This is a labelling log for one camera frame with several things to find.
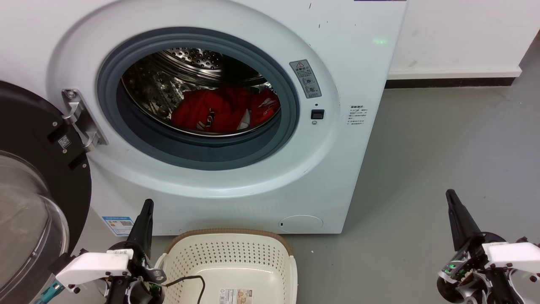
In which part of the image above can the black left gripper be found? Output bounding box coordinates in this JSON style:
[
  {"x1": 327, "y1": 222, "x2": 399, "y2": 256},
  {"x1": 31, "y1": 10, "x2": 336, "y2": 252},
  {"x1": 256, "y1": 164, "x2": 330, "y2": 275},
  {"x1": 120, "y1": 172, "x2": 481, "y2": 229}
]
[{"x1": 105, "y1": 199, "x2": 166, "y2": 304}]

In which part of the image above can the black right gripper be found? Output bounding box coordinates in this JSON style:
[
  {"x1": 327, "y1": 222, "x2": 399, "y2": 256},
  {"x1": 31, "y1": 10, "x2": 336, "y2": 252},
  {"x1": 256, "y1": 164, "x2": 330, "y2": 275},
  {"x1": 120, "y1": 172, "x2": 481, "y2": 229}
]
[{"x1": 437, "y1": 189, "x2": 513, "y2": 304}]

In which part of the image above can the red garment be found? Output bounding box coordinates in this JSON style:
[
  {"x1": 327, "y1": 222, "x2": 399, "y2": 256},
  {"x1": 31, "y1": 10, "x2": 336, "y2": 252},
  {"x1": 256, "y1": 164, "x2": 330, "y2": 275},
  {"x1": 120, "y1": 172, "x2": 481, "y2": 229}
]
[{"x1": 171, "y1": 86, "x2": 281, "y2": 133}]

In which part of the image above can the cream perforated laundry basket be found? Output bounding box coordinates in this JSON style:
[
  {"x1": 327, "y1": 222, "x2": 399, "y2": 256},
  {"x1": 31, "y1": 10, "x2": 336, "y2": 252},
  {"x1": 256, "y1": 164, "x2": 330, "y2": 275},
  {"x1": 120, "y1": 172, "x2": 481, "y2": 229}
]
[{"x1": 154, "y1": 228, "x2": 298, "y2": 304}]

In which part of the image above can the printed food package label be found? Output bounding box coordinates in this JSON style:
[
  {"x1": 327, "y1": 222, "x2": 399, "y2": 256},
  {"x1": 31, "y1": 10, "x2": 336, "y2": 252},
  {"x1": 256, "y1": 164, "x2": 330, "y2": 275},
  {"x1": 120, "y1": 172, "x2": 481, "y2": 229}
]
[{"x1": 219, "y1": 288, "x2": 254, "y2": 304}]

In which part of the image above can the stainless steel washing machine drum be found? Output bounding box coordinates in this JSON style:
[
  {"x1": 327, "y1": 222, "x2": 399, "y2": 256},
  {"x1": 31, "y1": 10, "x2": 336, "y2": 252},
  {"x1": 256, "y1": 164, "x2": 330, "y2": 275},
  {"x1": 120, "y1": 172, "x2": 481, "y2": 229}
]
[{"x1": 121, "y1": 47, "x2": 282, "y2": 136}]

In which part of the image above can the washing machine door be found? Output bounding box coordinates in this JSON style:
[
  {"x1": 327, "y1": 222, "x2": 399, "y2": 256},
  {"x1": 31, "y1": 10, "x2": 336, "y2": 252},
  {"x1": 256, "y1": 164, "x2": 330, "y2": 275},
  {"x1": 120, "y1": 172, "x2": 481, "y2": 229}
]
[{"x1": 0, "y1": 80, "x2": 92, "y2": 304}]

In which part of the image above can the blue energy label sticker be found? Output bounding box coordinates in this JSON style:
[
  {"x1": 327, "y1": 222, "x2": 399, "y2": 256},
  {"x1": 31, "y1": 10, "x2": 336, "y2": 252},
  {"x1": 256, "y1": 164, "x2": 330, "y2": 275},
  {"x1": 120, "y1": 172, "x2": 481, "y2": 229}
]
[{"x1": 102, "y1": 216, "x2": 135, "y2": 236}]

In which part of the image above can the grey rubber door gasket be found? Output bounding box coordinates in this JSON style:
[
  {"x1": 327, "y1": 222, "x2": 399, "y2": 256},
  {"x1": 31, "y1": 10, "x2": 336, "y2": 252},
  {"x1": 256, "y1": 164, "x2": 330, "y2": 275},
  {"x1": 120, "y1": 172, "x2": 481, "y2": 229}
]
[{"x1": 97, "y1": 27, "x2": 300, "y2": 171}]

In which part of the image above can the silver metal door hinge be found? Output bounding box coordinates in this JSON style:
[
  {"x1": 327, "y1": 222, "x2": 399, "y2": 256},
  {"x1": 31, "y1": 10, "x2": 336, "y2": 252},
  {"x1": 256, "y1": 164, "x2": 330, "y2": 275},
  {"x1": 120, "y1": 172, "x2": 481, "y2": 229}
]
[{"x1": 62, "y1": 89, "x2": 108, "y2": 152}]

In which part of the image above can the white front-load washing machine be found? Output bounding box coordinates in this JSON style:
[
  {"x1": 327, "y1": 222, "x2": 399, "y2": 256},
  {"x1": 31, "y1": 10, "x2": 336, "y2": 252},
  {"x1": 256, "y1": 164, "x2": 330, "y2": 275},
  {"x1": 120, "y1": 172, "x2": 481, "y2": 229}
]
[{"x1": 0, "y1": 0, "x2": 409, "y2": 236}]

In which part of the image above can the round white filter cover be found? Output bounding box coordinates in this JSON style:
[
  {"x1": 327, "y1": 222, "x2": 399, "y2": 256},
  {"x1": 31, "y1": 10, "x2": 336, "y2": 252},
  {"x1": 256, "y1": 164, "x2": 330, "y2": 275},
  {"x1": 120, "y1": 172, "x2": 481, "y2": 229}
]
[{"x1": 280, "y1": 215, "x2": 324, "y2": 234}]

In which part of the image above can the grey warning sticker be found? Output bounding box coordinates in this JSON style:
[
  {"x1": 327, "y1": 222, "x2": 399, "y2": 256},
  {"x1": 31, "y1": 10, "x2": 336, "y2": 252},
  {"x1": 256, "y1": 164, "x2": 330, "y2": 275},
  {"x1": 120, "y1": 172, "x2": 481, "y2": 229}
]
[{"x1": 289, "y1": 60, "x2": 322, "y2": 99}]

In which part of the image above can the thin black left gripper cable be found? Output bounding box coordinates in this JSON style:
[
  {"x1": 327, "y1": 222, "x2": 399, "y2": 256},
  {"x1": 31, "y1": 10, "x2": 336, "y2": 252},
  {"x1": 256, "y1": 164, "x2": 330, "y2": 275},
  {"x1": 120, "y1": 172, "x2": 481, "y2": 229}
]
[{"x1": 164, "y1": 275, "x2": 206, "y2": 304}]

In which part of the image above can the teal cable connector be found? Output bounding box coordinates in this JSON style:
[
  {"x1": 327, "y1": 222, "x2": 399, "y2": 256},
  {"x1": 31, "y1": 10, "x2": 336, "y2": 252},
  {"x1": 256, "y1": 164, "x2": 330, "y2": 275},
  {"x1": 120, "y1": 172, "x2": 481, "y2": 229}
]
[{"x1": 35, "y1": 282, "x2": 65, "y2": 304}]

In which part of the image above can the black wall baseboard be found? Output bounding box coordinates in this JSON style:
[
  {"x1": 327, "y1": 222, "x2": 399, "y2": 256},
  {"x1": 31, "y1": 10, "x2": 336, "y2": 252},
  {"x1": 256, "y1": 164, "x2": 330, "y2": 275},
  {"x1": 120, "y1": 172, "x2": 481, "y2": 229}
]
[{"x1": 385, "y1": 77, "x2": 517, "y2": 89}]

